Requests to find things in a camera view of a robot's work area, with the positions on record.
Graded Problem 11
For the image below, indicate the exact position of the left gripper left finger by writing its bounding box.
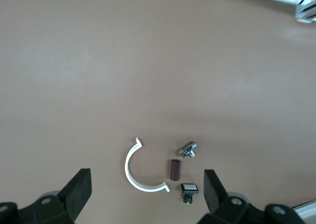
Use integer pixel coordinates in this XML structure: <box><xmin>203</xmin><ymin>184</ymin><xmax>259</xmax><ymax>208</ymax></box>
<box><xmin>0</xmin><ymin>168</ymin><xmax>92</xmax><ymax>224</ymax></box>

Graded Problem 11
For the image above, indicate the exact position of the black and white small connector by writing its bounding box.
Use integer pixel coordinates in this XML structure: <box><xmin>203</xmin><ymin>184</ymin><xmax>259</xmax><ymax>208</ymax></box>
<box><xmin>179</xmin><ymin>183</ymin><xmax>199</xmax><ymax>205</ymax></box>

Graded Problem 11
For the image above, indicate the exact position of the chrome tee fitting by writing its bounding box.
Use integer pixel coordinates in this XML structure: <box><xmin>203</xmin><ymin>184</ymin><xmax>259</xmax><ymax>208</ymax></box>
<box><xmin>177</xmin><ymin>142</ymin><xmax>198</xmax><ymax>158</ymax></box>

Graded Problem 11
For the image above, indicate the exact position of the aluminium profile post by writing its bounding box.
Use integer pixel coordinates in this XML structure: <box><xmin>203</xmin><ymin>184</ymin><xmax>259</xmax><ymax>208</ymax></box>
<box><xmin>294</xmin><ymin>0</ymin><xmax>316</xmax><ymax>24</ymax></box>

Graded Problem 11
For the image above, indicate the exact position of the brown cylinder piece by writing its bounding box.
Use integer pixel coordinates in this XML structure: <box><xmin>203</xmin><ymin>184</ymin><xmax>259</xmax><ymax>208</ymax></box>
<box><xmin>168</xmin><ymin>159</ymin><xmax>182</xmax><ymax>181</ymax></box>

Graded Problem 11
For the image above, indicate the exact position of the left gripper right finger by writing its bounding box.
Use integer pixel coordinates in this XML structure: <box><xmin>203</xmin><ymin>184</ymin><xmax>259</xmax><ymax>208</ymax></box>
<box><xmin>197</xmin><ymin>169</ymin><xmax>307</xmax><ymax>224</ymax></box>

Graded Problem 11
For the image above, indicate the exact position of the white drawer cabinet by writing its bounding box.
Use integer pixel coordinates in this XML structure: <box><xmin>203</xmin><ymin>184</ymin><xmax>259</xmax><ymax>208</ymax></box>
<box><xmin>293</xmin><ymin>200</ymin><xmax>316</xmax><ymax>224</ymax></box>

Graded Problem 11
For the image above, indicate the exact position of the white half-ring pipe clamp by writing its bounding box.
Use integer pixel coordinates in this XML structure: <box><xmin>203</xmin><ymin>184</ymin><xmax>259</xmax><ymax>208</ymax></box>
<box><xmin>124</xmin><ymin>137</ymin><xmax>171</xmax><ymax>192</ymax></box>

